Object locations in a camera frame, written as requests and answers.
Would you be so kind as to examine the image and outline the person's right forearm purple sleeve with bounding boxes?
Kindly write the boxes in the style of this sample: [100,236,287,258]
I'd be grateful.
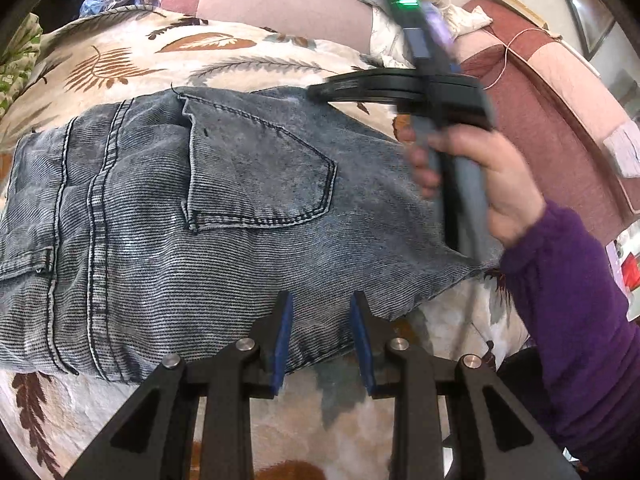
[499,200,637,478]

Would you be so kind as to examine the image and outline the dark framed mirror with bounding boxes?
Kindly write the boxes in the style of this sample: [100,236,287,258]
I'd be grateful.
[545,0,618,61]

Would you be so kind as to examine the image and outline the blue floral cloth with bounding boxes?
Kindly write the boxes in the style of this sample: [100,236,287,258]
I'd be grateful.
[79,0,168,20]

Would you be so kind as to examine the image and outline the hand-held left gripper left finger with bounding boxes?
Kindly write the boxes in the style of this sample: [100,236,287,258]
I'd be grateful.
[64,291,294,480]

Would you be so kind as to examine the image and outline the thin white cable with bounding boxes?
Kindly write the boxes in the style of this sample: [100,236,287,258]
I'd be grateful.
[487,22,546,91]

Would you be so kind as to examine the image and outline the red box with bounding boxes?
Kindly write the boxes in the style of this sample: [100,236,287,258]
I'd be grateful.
[619,254,640,292]

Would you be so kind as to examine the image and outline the wooden strip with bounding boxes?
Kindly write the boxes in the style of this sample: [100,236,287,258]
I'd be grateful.
[482,0,550,31]

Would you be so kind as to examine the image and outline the leaf print fleece blanket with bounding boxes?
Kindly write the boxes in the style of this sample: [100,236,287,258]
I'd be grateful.
[0,4,531,480]

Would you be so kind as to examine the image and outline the grey-blue denim pants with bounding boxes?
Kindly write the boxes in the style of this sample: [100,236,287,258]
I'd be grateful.
[0,85,506,386]

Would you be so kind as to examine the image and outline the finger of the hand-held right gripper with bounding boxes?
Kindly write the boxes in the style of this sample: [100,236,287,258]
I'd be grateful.
[306,70,422,107]

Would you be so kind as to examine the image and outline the green patterned cloth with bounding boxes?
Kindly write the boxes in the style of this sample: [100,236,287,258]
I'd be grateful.
[0,12,45,117]

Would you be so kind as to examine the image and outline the white crumpled cloth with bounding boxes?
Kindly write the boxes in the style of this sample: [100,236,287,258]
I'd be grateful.
[369,0,493,58]

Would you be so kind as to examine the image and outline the person's right hand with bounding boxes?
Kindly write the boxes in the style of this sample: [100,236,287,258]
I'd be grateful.
[399,125,547,250]

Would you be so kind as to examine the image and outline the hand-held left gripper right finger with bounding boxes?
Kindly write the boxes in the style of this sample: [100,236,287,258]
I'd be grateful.
[348,291,581,480]

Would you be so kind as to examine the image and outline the pale lilac cloth patch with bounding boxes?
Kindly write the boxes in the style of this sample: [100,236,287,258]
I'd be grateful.
[601,121,640,180]

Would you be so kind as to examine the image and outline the black garment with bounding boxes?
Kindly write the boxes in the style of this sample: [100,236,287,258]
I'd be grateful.
[34,0,110,33]

